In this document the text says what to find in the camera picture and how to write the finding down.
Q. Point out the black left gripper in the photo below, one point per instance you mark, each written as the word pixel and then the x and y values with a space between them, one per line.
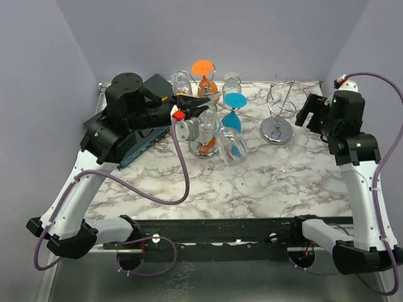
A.
pixel 191 104

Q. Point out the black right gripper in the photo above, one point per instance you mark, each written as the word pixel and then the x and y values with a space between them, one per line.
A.
pixel 316 104

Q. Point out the orange plastic goblet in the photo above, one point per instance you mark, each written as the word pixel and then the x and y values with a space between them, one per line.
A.
pixel 206 87

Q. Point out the blue plastic goblet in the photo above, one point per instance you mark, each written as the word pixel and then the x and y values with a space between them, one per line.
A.
pixel 235 101

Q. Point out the chrome wine glass rack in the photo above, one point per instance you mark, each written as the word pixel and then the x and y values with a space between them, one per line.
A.
pixel 209 150
pixel 276 129

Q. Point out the clear patterned wine glass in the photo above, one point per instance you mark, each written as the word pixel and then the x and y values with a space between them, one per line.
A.
pixel 232 83

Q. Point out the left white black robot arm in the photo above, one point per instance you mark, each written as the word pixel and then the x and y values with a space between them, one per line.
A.
pixel 130 107

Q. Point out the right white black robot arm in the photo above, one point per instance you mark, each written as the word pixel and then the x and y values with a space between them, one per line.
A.
pixel 373 245

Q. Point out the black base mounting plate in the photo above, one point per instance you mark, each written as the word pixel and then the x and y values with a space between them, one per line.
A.
pixel 221 240

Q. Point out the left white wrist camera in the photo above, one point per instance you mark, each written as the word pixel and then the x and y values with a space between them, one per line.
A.
pixel 185 130

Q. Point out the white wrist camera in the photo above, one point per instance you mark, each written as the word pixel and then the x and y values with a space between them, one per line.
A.
pixel 344 85
pixel 185 130

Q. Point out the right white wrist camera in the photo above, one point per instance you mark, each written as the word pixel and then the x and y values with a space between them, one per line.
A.
pixel 344 85

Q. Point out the dark blue network switch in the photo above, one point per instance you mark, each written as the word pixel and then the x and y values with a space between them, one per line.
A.
pixel 145 139

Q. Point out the aluminium rail frame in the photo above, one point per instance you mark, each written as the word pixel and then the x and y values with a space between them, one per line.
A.
pixel 131 106

